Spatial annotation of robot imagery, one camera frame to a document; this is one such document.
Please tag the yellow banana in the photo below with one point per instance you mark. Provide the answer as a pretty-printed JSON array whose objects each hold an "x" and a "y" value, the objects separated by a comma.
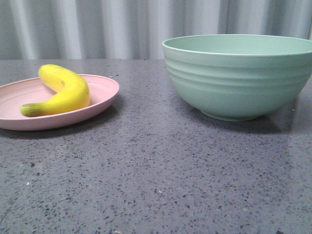
[{"x": 72, "y": 92}]

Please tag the green ribbed bowl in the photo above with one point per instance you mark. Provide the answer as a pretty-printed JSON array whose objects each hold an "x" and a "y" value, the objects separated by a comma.
[{"x": 237, "y": 77}]

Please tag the pink plate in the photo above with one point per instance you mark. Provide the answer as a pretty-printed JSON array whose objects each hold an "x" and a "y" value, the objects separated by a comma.
[{"x": 103, "y": 92}]

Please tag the white pleated curtain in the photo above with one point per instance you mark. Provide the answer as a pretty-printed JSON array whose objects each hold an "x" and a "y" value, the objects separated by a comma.
[{"x": 135, "y": 29}]

